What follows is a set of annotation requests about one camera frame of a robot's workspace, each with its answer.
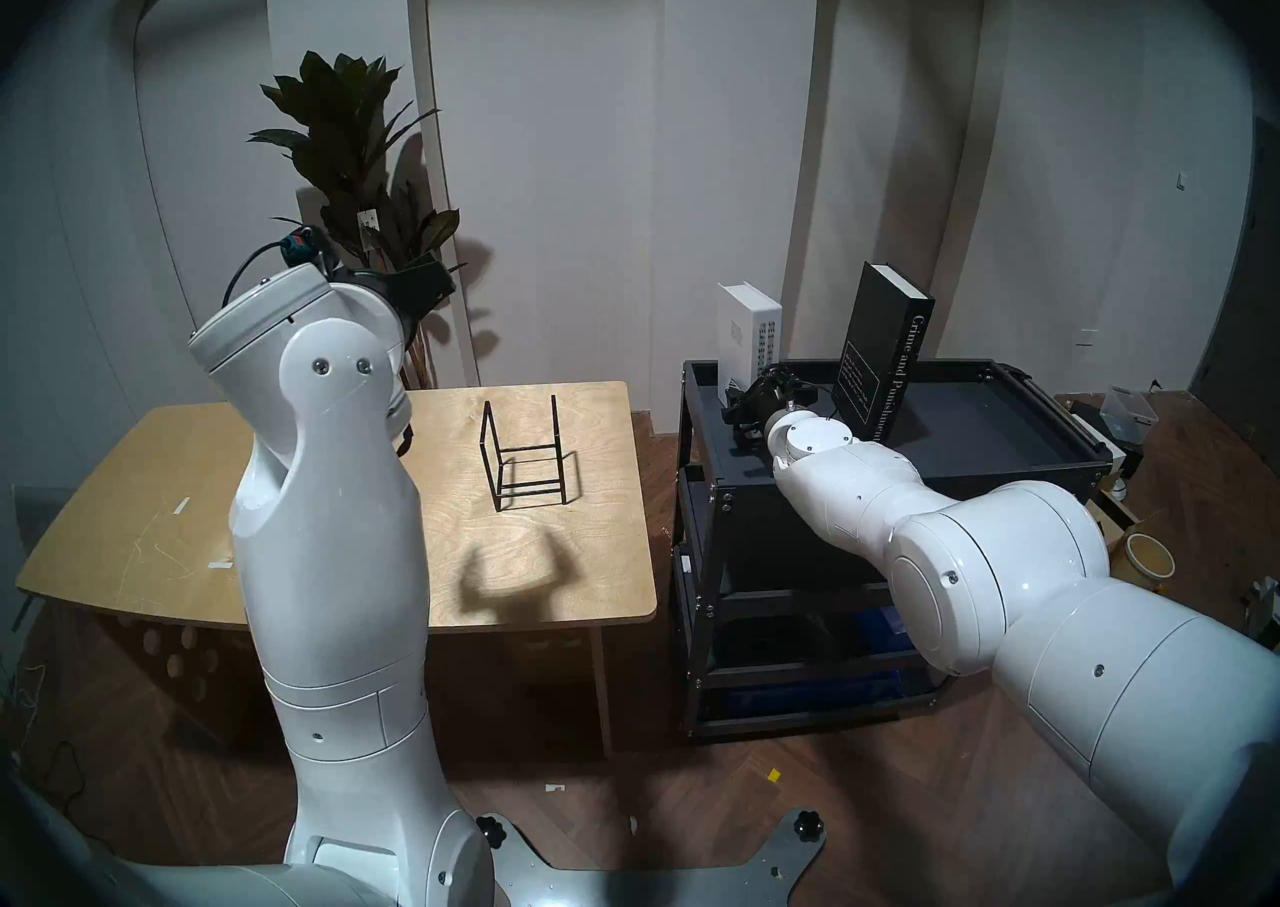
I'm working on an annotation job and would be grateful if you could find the white Design Hotels yearbook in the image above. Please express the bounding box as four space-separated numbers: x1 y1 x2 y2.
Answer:
715 282 784 408

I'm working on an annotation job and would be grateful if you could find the grey metal robot base plate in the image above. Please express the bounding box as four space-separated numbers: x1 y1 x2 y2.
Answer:
480 810 829 907

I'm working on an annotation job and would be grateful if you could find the black three-shelf utility cart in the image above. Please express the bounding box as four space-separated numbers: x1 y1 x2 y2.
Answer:
675 358 1116 741

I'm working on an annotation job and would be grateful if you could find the tall dark green plant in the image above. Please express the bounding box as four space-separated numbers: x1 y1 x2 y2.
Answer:
248 52 469 391

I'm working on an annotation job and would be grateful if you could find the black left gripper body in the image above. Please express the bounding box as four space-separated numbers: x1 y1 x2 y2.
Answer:
335 255 458 322

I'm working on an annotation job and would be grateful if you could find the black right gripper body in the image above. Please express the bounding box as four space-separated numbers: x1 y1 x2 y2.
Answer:
722 365 816 436

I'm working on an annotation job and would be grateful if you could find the dark green carton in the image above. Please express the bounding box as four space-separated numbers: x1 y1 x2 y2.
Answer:
1245 577 1280 651

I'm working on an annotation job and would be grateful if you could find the clear plastic storage box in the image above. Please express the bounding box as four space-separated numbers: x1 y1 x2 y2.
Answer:
1100 388 1159 444

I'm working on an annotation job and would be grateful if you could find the black wire book stand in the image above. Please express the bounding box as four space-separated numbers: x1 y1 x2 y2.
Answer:
478 393 569 514

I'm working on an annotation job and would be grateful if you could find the light wooden table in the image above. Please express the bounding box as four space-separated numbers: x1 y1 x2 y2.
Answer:
15 380 659 756

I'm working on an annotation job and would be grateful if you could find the black floor cable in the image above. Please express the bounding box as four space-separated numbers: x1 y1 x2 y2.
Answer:
10 665 93 816

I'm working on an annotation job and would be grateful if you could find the black Crime and Punishment book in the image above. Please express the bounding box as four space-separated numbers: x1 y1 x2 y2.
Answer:
832 262 937 443

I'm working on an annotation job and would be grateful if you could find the pale yellow bucket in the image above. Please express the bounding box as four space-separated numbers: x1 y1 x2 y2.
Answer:
1110 533 1176 588

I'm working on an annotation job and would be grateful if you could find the dark grey door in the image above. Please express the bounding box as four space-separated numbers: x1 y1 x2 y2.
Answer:
1190 115 1280 436

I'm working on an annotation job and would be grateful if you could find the white box beside cart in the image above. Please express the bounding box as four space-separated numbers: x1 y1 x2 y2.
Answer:
1072 403 1129 478

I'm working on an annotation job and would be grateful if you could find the open cardboard box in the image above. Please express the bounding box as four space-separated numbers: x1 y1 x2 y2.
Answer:
1085 495 1141 541

